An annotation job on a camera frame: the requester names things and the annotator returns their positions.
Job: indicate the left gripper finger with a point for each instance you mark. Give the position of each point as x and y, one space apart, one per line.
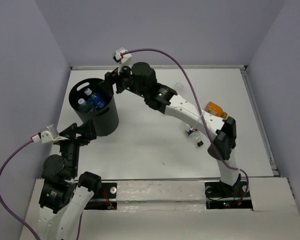
87 130
70 131

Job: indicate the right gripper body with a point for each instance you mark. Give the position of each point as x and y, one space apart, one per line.
125 80

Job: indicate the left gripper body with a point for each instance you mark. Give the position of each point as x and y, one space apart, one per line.
76 140

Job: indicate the clear bottle white cap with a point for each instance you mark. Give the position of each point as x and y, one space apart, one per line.
85 107

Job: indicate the blue label plastic bottle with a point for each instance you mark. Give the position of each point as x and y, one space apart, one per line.
96 99

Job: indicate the small pepsi label bottle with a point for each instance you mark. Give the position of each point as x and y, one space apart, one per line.
194 135

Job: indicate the orange juice bottle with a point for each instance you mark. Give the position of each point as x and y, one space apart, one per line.
215 110

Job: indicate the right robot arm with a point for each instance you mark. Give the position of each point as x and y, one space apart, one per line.
141 80

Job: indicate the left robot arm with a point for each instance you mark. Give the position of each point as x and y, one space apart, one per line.
64 194

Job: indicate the black cylindrical bin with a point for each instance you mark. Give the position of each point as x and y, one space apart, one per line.
105 119

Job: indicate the clear empty plastic bottle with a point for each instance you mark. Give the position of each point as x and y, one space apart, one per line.
179 87

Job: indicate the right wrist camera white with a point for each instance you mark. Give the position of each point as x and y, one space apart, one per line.
123 58

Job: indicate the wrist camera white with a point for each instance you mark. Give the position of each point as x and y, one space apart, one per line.
123 58
48 135

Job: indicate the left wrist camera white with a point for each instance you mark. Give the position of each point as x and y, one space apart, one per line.
48 135

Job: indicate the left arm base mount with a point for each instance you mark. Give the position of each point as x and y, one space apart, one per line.
105 199

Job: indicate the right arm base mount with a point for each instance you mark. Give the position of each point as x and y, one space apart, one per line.
220 196

